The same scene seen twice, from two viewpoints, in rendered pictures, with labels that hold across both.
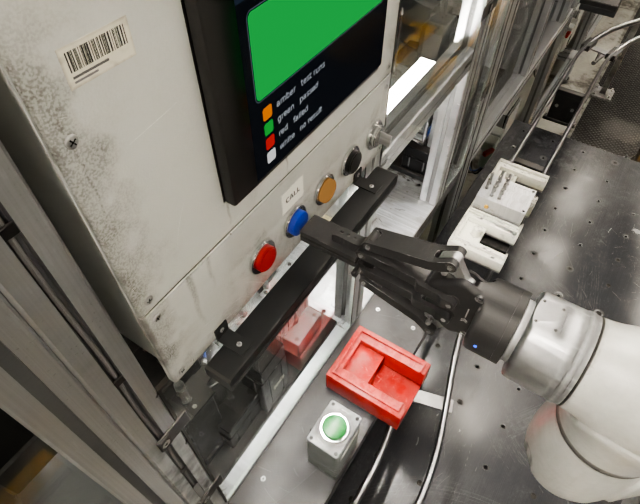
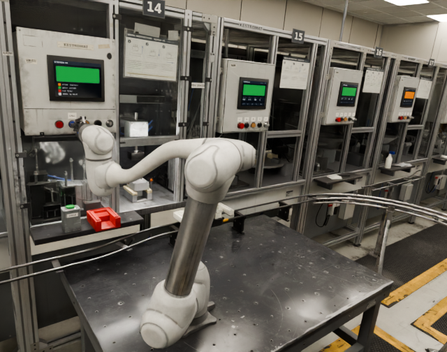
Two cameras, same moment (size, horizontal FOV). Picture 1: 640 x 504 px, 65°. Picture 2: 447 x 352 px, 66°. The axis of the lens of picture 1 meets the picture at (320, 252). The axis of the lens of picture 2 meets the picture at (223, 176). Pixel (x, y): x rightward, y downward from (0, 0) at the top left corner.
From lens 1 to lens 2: 1.54 m
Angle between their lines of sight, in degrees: 38
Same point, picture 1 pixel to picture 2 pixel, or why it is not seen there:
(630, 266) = (263, 258)
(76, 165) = (22, 72)
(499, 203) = not seen: hidden behind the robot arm
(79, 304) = (13, 96)
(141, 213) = (30, 87)
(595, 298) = (236, 262)
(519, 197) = not seen: hidden behind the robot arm
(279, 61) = (63, 77)
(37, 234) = (12, 79)
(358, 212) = not seen: hidden behind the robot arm
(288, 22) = (66, 72)
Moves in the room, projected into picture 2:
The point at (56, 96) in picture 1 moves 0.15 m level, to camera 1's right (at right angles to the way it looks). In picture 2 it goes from (23, 62) to (50, 65)
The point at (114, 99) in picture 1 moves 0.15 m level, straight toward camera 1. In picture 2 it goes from (31, 68) to (14, 67)
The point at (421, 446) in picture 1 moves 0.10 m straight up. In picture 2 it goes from (116, 272) to (116, 255)
